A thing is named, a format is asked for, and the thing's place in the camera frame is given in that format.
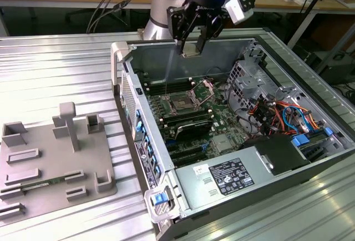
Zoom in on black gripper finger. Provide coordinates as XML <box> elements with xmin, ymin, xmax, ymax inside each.
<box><xmin>167</xmin><ymin>6</ymin><xmax>199</xmax><ymax>57</ymax></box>
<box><xmin>196</xmin><ymin>11</ymin><xmax>222</xmax><ymax>54</ymax></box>

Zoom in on silver square CPU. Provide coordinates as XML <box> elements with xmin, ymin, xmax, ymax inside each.
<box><xmin>181</xmin><ymin>44</ymin><xmax>202</xmax><ymax>58</ymax></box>

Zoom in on black RAM slot bank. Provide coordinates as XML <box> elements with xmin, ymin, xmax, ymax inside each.
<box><xmin>160</xmin><ymin>109</ymin><xmax>213</xmax><ymax>127</ymax></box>
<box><xmin>144</xmin><ymin>78</ymin><xmax>192</xmax><ymax>95</ymax></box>

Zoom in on CPU socket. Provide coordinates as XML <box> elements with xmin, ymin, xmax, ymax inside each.
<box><xmin>166</xmin><ymin>91</ymin><xmax>206</xmax><ymax>114</ymax></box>

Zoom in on open PC case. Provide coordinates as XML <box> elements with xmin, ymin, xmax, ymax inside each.
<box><xmin>110</xmin><ymin>27</ymin><xmax>355</xmax><ymax>241</ymax></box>

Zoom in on perforated metal drive cage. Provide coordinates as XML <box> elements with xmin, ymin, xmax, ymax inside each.
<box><xmin>225</xmin><ymin>59</ymin><xmax>278</xmax><ymax>115</ymax></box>

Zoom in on green motherboard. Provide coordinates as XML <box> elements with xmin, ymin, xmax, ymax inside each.
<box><xmin>146</xmin><ymin>77</ymin><xmax>250</xmax><ymax>167</ymax></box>

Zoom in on black graphics card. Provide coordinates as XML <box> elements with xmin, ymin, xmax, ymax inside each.
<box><xmin>174</xmin><ymin>120</ymin><xmax>215</xmax><ymax>142</ymax></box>

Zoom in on black equipment on floor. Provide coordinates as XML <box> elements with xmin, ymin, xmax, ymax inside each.
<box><xmin>304</xmin><ymin>49</ymin><xmax>355</xmax><ymax>87</ymax></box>

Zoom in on black expansion slots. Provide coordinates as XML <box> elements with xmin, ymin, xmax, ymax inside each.
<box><xmin>165</xmin><ymin>141</ymin><xmax>208</xmax><ymax>167</ymax></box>

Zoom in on black plastic air shroud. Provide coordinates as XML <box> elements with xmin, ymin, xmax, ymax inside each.
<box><xmin>240</xmin><ymin>134</ymin><xmax>312</xmax><ymax>176</ymax></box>

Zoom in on blue disk carrier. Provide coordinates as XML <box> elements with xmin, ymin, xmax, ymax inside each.
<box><xmin>292</xmin><ymin>134</ymin><xmax>311</xmax><ymax>148</ymax></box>

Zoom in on grey power supply with label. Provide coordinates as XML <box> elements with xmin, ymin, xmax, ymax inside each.
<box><xmin>174</xmin><ymin>145</ymin><xmax>276</xmax><ymax>212</ymax></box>

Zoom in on grey parts rack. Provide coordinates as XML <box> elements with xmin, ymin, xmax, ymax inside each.
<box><xmin>0</xmin><ymin>101</ymin><xmax>119</xmax><ymax>222</ymax></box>

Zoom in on green RAM stick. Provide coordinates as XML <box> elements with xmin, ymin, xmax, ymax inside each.
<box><xmin>21</xmin><ymin>177</ymin><xmax>67</xmax><ymax>191</ymax></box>

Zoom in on metal socket cover frame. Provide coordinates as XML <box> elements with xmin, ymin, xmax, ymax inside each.
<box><xmin>190</xmin><ymin>78</ymin><xmax>216</xmax><ymax>106</ymax></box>

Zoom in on orange wire bundle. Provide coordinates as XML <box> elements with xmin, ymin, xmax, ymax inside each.
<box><xmin>268</xmin><ymin>100</ymin><xmax>325</xmax><ymax>136</ymax></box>

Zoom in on blue wire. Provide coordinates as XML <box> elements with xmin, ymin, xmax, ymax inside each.
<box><xmin>282</xmin><ymin>104</ymin><xmax>309</xmax><ymax>134</ymax></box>

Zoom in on grey case handle blue latch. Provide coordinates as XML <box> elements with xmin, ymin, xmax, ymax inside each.
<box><xmin>143</xmin><ymin>184</ymin><xmax>181</xmax><ymax>223</ymax></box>

